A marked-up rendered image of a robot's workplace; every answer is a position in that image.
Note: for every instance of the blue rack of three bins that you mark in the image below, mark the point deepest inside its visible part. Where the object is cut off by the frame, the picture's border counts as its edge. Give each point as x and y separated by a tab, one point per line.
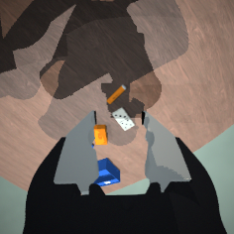
108	173

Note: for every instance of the white domino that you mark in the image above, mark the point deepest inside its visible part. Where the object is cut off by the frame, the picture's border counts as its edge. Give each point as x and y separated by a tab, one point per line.
123	119

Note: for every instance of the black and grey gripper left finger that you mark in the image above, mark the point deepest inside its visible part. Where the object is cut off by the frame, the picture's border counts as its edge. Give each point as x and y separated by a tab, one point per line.
67	171

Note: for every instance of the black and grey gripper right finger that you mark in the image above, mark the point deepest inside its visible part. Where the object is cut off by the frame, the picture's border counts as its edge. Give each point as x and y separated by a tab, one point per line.
174	166

